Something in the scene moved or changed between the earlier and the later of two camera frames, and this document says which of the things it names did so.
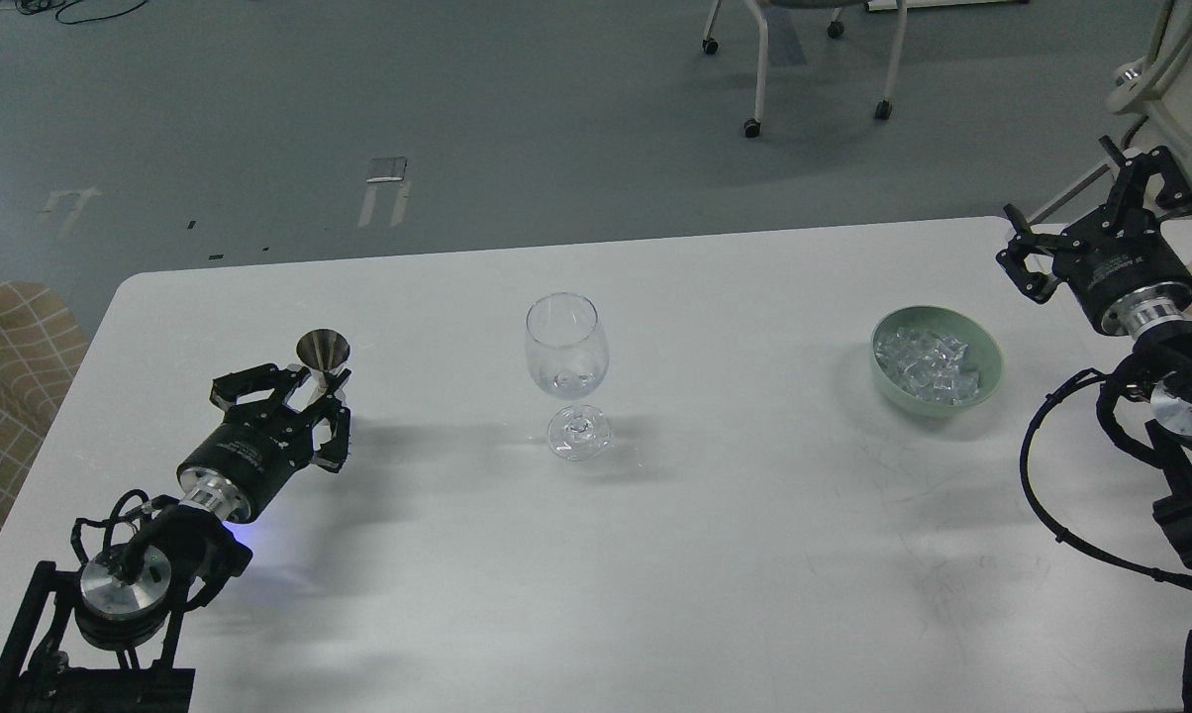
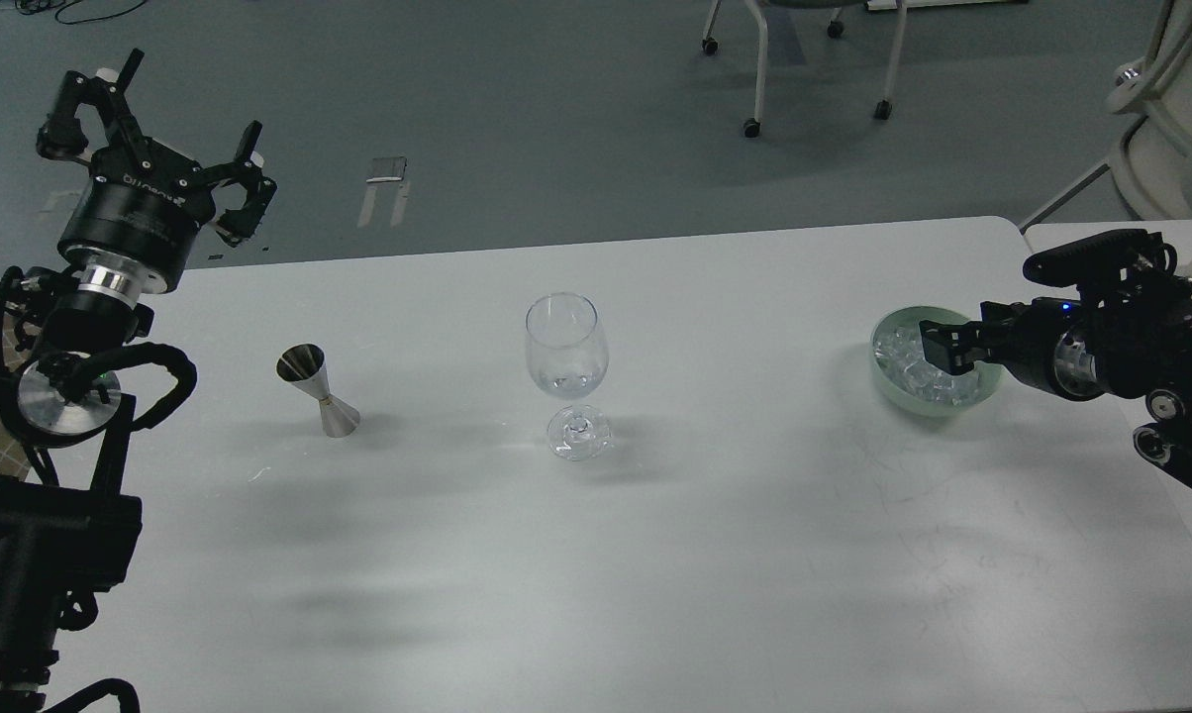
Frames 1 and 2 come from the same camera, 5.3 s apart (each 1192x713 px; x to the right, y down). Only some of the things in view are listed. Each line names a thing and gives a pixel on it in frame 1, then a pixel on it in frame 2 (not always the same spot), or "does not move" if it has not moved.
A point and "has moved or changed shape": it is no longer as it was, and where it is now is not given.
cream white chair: [1183, 84] does not move
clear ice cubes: [928, 365] does not move
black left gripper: [236, 465] to [138, 216]
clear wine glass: [567, 354] does not move
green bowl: [936, 361] does not move
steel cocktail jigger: [322, 351] has moved or changed shape
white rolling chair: [753, 126] does not move
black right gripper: [1124, 268] to [1047, 341]
